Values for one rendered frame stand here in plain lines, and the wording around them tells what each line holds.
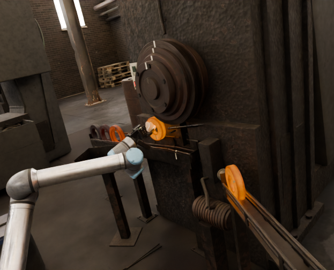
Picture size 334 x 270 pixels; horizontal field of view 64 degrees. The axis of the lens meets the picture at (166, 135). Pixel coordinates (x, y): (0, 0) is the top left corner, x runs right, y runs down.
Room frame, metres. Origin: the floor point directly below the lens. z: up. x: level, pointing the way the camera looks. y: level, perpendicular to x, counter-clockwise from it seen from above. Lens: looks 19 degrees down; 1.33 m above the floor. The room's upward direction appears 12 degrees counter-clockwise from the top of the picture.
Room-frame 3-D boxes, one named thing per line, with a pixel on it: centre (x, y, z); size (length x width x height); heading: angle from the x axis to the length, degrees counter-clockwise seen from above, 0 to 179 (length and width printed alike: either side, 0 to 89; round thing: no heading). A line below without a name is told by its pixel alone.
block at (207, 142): (1.34, -0.22, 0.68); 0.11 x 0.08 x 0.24; 129
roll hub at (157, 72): (1.46, 0.02, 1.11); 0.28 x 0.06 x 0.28; 39
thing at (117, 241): (1.74, 0.48, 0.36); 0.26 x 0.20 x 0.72; 74
